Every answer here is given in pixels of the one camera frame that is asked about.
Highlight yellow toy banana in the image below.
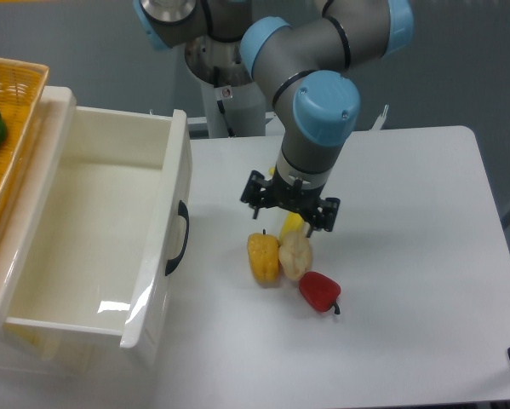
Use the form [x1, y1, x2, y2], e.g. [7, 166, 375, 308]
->
[278, 212, 305, 244]

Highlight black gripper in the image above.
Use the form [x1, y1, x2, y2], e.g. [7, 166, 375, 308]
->
[240, 170, 341, 238]

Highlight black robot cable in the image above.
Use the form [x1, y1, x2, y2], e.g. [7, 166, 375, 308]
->
[212, 66, 237, 138]

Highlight black top drawer handle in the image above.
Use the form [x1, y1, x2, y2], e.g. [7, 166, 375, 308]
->
[164, 200, 191, 277]

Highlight white right clamp bracket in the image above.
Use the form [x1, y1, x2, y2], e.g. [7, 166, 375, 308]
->
[371, 104, 389, 131]

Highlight white drawer cabinet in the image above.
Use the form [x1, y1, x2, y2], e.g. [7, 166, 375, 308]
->
[0, 86, 77, 376]

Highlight yellow toy bell pepper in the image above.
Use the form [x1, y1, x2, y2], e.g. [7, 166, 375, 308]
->
[247, 230, 279, 285]

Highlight red toy bell pepper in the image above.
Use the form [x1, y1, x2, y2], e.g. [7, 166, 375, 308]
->
[299, 271, 341, 315]

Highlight yellow woven basket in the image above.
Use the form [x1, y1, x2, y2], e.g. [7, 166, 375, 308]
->
[0, 58, 49, 222]

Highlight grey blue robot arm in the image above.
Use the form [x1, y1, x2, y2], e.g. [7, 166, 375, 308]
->
[133, 1, 414, 231]

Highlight cream toy garlic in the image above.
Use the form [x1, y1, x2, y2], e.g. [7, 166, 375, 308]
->
[278, 231, 312, 281]

